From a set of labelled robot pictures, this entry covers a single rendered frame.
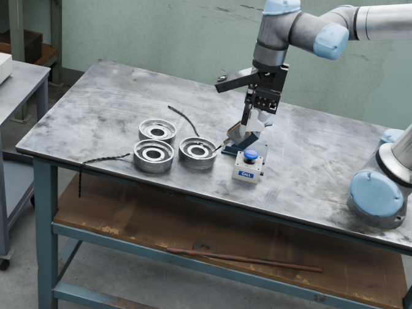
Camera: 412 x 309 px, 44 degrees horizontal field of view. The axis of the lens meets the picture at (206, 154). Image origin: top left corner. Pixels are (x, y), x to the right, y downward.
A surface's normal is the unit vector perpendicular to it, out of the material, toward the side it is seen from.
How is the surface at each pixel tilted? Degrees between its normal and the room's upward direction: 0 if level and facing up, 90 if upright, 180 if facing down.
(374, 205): 97
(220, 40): 90
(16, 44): 90
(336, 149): 0
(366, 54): 90
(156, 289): 0
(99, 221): 0
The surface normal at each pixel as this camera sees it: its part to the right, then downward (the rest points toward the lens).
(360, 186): -0.60, 0.48
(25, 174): 0.16, -0.81
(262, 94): -0.23, 0.52
